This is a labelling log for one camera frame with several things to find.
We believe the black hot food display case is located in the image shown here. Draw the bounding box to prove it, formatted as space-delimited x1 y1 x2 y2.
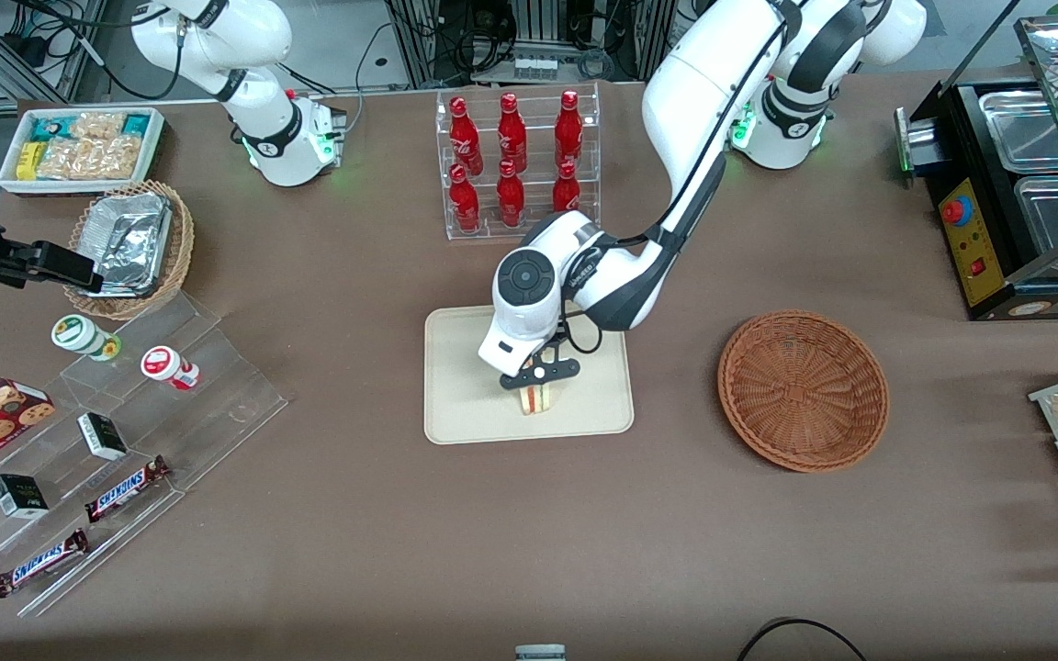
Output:
895 14 1058 322

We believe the clear acrylic stepped shelf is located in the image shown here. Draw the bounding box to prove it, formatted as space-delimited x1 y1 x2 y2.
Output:
0 292 289 618

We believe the small black carton box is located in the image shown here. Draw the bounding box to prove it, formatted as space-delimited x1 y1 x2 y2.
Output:
0 474 51 521
77 412 129 462

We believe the clear cracker bag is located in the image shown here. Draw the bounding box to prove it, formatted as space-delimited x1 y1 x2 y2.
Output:
70 112 126 140
38 136 144 181

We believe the aluminium foil tray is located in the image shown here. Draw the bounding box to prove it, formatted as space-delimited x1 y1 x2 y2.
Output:
70 191 174 297

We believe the cream plastic tray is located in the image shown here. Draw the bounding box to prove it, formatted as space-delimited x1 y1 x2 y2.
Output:
424 297 635 446

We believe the red yogurt cup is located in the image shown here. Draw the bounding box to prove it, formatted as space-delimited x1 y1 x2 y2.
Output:
141 345 201 392

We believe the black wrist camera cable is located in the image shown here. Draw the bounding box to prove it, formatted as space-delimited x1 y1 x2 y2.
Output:
558 5 792 359

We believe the red cola bottle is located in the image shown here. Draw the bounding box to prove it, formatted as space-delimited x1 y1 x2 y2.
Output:
552 162 581 218
449 96 484 177
555 89 584 171
496 160 526 229
498 92 528 174
449 163 482 234

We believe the brown wicker basket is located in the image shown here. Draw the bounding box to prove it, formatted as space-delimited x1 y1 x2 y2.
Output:
717 309 890 474

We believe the light wicker basket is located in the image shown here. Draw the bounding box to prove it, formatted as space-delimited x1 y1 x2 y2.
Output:
62 180 196 320

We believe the clear acrylic bottle rack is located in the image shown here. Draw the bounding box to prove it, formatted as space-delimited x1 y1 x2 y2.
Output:
435 83 602 241

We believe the green sunflower yogurt cup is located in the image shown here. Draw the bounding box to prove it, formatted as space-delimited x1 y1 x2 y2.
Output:
51 314 122 363

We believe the white rectangular bin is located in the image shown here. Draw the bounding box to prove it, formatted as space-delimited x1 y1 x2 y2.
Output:
0 107 167 198

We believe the Snickers chocolate bar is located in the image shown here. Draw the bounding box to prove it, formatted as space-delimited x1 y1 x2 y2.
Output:
0 528 90 599
84 455 172 524

